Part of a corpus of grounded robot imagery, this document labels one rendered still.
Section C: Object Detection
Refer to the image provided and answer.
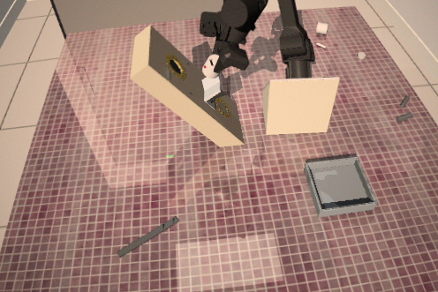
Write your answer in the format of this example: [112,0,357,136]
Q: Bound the white round cartridge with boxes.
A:
[202,55,221,79]

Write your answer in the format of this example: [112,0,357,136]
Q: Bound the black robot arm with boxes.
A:
[200,0,315,79]

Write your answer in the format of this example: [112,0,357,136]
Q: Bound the dark grey panel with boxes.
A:
[130,25,244,147]

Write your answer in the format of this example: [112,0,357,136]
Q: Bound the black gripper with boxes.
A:
[212,21,256,73]

